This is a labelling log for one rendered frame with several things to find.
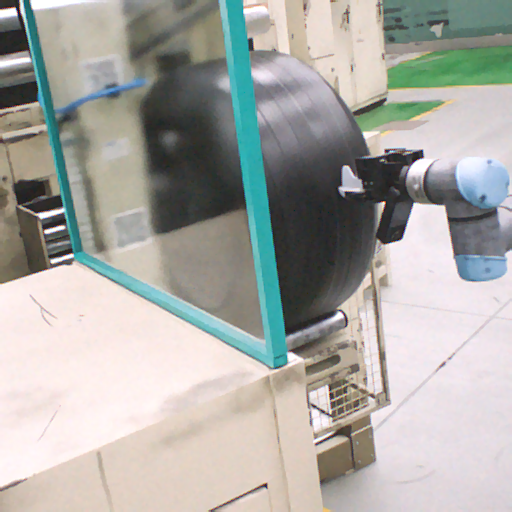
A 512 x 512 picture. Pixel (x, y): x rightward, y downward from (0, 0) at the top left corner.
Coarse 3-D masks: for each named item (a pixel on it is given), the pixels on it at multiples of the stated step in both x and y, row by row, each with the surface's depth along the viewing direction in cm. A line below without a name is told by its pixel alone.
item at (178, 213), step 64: (64, 0) 109; (128, 0) 93; (192, 0) 82; (64, 64) 115; (128, 64) 98; (192, 64) 85; (64, 128) 122; (128, 128) 103; (192, 128) 89; (256, 128) 80; (64, 192) 129; (128, 192) 108; (192, 192) 93; (256, 192) 81; (128, 256) 115; (192, 256) 97; (256, 256) 83; (192, 320) 101; (256, 320) 88
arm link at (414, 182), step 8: (424, 160) 137; (432, 160) 136; (416, 168) 137; (424, 168) 135; (408, 176) 138; (416, 176) 136; (408, 184) 138; (416, 184) 136; (408, 192) 138; (416, 192) 137; (416, 200) 138; (424, 200) 137
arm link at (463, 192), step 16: (448, 160) 133; (464, 160) 129; (480, 160) 127; (496, 160) 127; (432, 176) 133; (448, 176) 130; (464, 176) 127; (480, 176) 125; (496, 176) 127; (432, 192) 133; (448, 192) 130; (464, 192) 128; (480, 192) 126; (496, 192) 127; (448, 208) 132; (464, 208) 129; (480, 208) 129; (496, 208) 130
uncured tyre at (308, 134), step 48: (288, 96) 161; (336, 96) 165; (288, 144) 156; (336, 144) 160; (288, 192) 154; (336, 192) 159; (288, 240) 156; (336, 240) 161; (288, 288) 161; (336, 288) 169
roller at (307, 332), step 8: (336, 312) 185; (344, 312) 185; (312, 320) 182; (320, 320) 182; (328, 320) 183; (336, 320) 183; (344, 320) 184; (288, 328) 180; (296, 328) 180; (304, 328) 180; (312, 328) 181; (320, 328) 181; (328, 328) 182; (336, 328) 184; (288, 336) 178; (296, 336) 179; (304, 336) 180; (312, 336) 181; (320, 336) 182; (288, 344) 178; (296, 344) 179; (304, 344) 181
